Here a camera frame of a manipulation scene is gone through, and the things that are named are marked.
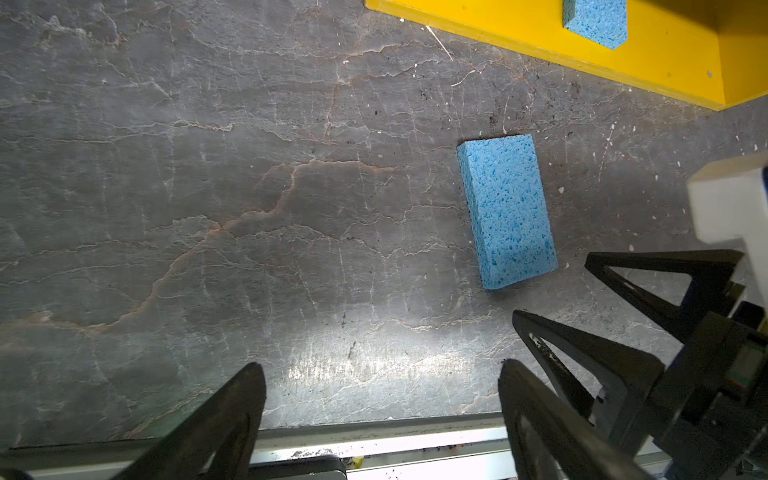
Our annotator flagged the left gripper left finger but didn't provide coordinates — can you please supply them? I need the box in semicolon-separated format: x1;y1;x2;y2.
115;362;267;479

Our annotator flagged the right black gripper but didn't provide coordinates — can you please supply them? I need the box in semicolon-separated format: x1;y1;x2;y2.
513;249;767;479

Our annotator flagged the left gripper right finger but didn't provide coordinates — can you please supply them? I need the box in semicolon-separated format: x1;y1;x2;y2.
498;359;651;479

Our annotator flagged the blue sponge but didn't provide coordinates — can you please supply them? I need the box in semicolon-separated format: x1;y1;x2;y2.
563;0;628;50
457;135;558;290

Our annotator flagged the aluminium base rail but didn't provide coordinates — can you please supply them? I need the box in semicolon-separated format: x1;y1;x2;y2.
1;413;517;479

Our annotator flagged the yellow shelf unit frame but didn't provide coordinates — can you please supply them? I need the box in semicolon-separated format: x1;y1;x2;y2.
365;1;767;111

